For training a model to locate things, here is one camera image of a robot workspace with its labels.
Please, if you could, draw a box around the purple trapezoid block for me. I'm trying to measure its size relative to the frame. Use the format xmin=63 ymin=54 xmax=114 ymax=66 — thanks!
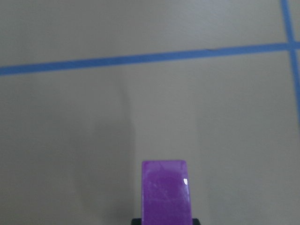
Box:
xmin=141 ymin=160 xmax=193 ymax=225

